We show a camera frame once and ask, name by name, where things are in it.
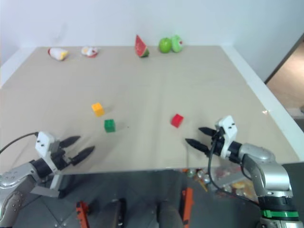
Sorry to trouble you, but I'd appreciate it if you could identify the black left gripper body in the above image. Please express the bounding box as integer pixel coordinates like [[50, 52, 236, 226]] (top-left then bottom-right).
[[50, 141, 73, 171]]

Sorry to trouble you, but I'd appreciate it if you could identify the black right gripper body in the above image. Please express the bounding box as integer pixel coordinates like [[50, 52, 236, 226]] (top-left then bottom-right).
[[209, 126, 226, 156]]

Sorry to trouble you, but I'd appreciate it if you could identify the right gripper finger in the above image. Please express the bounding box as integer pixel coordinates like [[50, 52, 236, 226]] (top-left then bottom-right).
[[199, 127, 217, 137], [185, 138, 210, 155]]

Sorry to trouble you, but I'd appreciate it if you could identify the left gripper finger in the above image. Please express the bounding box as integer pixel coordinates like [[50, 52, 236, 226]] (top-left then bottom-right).
[[71, 145, 95, 166], [59, 135, 81, 148]]

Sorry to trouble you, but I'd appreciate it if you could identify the red cube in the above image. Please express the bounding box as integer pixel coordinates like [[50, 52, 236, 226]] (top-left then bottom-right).
[[170, 114, 184, 128]]

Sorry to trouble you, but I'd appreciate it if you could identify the box of colourful toys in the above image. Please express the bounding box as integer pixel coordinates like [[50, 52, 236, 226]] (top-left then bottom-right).
[[182, 166, 258, 198]]

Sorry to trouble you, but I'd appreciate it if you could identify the green cube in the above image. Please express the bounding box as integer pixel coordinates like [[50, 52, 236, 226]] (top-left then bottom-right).
[[104, 119, 116, 133]]

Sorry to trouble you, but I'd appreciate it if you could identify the yellow cube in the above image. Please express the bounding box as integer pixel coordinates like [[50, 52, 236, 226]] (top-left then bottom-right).
[[91, 102, 105, 117]]

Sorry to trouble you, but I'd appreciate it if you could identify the orange and black clamp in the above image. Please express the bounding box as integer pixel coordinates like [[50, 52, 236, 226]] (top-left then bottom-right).
[[76, 201, 91, 228], [181, 187, 195, 228]]

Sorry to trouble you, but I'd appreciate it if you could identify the black rounded shape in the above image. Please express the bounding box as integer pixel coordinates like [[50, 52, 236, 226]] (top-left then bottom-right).
[[111, 198, 127, 228]]

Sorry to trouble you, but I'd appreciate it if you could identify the grey rounded shape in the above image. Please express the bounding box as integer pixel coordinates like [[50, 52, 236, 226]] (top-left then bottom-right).
[[158, 200, 184, 228]]

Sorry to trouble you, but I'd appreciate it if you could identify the black box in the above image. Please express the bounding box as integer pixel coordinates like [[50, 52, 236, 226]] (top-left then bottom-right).
[[282, 162, 304, 192]]

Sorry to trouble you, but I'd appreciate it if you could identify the white and yellow toy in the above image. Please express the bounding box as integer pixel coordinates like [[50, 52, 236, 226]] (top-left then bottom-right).
[[47, 47, 69, 62]]

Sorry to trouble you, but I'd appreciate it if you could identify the white and red toy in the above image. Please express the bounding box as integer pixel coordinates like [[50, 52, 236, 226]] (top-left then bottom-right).
[[81, 46, 100, 58]]

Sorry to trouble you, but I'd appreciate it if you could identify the light green round toy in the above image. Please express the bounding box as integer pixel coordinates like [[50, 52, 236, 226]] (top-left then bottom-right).
[[171, 35, 185, 53]]

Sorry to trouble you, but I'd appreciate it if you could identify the green toy apple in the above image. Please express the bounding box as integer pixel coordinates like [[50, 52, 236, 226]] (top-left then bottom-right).
[[158, 37, 172, 54]]

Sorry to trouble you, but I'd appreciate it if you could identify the toy watermelon slice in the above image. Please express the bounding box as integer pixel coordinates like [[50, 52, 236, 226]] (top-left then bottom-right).
[[135, 34, 150, 59]]

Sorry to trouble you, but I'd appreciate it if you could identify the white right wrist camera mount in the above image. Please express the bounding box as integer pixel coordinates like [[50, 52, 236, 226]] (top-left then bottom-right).
[[215, 115, 238, 159]]

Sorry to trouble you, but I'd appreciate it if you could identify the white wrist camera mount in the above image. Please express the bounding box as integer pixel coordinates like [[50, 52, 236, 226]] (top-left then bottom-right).
[[215, 115, 238, 159], [35, 131, 61, 171]]

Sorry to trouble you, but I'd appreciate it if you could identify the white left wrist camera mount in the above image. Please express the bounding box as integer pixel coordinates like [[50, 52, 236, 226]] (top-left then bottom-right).
[[35, 131, 61, 171]]

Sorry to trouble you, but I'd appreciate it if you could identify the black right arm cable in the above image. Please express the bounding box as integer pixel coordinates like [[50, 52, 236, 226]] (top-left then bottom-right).
[[207, 133, 261, 206]]

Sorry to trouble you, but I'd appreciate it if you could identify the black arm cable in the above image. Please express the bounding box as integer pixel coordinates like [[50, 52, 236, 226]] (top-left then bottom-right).
[[207, 133, 261, 206], [0, 132, 39, 154]]

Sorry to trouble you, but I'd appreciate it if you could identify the grey metal table bracket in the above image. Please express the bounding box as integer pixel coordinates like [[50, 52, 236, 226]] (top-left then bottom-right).
[[30, 174, 63, 198]]

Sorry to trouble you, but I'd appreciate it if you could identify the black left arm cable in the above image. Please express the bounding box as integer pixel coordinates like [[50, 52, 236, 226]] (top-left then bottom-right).
[[0, 132, 39, 154]]

